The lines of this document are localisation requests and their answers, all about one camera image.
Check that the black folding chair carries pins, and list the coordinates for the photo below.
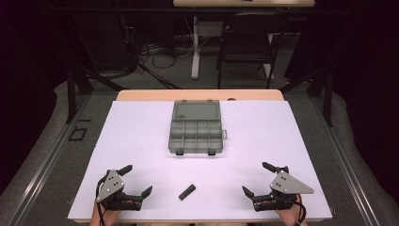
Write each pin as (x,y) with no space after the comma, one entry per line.
(247,40)

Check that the small black block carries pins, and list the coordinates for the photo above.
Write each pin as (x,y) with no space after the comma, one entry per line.
(187,192)

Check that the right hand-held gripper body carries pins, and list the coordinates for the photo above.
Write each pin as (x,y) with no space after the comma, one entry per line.
(284,185)

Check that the grey plastic organizer box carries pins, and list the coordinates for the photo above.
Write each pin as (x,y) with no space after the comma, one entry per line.
(196,128)

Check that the person's right hand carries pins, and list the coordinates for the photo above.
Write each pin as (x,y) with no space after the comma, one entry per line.
(290,215)

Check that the black metal stand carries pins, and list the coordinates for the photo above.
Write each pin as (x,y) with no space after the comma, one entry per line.
(327,100)
(71,94)

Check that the white desk leg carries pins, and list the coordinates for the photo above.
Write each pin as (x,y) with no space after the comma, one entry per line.
(195,50)

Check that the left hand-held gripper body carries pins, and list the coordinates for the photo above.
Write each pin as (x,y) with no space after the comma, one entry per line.
(110,185)

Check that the person's left hand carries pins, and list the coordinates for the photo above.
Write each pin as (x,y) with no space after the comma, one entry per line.
(108,216)

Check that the white table mat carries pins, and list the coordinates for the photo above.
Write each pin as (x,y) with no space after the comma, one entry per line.
(141,141)

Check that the light wooden desk top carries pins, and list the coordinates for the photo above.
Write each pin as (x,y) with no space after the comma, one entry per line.
(244,3)

